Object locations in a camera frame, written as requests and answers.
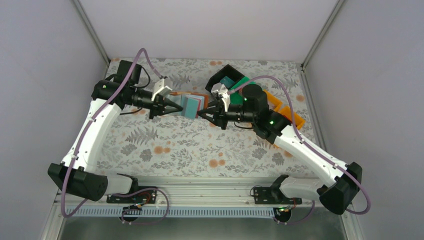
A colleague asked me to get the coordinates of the teal item in black bin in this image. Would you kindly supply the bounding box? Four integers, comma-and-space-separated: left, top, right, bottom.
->
220, 76, 235, 90

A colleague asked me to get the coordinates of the aluminium rail frame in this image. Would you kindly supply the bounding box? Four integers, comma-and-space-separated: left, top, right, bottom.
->
52, 177, 353, 220

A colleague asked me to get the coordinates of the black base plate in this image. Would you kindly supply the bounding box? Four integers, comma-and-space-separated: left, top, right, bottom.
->
106, 186, 158, 205
250, 186, 303, 205

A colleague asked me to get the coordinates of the green storage bin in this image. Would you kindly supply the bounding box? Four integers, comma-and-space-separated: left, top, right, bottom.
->
229, 76, 250, 105

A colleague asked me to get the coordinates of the orange storage bin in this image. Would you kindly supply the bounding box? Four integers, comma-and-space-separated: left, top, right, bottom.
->
263, 89, 307, 158

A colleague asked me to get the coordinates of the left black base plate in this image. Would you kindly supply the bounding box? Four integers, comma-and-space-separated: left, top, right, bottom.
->
106, 186, 158, 205

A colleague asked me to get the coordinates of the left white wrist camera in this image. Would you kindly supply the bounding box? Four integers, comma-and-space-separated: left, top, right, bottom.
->
151, 78, 172, 101

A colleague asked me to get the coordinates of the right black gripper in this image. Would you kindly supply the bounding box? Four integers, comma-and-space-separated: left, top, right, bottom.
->
197, 99, 256, 130

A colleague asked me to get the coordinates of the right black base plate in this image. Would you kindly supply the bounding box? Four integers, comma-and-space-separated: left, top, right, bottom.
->
250, 186, 303, 205

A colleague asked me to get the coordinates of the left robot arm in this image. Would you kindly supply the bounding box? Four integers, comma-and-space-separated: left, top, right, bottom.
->
47, 60, 183, 203

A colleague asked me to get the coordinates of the black storage bin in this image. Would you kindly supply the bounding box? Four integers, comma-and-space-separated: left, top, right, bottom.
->
205, 64, 245, 93

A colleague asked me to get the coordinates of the floral table mat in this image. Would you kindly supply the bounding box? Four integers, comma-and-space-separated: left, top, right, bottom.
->
96, 58, 315, 178

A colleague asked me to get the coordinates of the brown leather card holder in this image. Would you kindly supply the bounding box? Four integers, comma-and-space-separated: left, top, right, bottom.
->
167, 92, 209, 119

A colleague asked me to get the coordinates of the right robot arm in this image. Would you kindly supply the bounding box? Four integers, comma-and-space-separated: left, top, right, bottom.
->
197, 84, 362, 215

